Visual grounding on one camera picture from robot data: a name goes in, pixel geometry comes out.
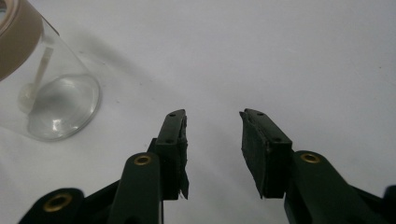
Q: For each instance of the clear glass jar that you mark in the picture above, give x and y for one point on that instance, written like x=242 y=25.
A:
x=49 y=90

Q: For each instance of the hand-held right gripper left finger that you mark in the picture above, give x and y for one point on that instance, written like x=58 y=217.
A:
x=172 y=149

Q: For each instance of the brown jar lid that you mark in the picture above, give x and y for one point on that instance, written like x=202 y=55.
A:
x=17 y=34

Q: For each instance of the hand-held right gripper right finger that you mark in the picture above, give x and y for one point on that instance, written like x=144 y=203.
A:
x=271 y=155

